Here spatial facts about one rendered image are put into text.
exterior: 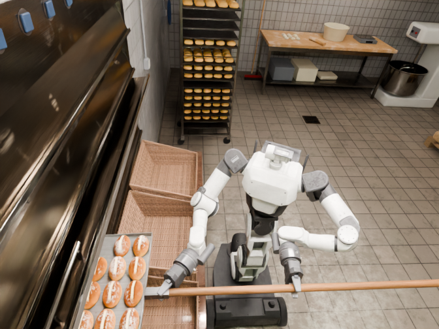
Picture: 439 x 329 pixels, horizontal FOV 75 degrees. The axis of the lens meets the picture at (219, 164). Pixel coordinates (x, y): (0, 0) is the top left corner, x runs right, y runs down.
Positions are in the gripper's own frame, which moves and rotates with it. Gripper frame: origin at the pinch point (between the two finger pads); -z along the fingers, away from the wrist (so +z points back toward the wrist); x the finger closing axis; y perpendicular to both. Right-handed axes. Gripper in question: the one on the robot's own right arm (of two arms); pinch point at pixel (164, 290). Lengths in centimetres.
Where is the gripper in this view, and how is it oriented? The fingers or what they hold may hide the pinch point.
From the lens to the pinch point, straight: 121.3
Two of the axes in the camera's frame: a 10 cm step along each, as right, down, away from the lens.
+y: 8.6, 3.8, -3.5
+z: 5.1, -5.2, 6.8
